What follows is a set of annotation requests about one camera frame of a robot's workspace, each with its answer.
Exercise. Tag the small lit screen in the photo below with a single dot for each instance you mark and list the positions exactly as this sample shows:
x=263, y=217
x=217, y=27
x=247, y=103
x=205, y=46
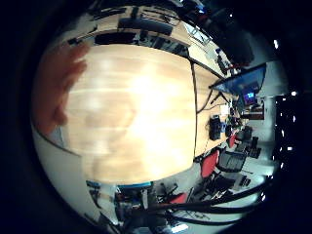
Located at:
x=250, y=97

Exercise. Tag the black mesh office chair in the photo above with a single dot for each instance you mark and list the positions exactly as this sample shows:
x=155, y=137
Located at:
x=231, y=161

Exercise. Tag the black device on desk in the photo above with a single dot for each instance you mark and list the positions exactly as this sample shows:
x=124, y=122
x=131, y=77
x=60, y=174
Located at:
x=214, y=128

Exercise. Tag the long black keyboard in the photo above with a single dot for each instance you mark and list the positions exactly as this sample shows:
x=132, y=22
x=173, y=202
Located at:
x=146, y=25

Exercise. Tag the blue computer monitor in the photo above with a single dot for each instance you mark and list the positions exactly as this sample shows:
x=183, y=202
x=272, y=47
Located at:
x=245, y=81

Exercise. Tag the red office chair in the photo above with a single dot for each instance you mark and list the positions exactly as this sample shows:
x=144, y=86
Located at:
x=178, y=198
x=209, y=164
x=231, y=140

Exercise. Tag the black flat desk item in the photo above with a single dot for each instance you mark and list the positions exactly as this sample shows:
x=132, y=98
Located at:
x=115, y=38

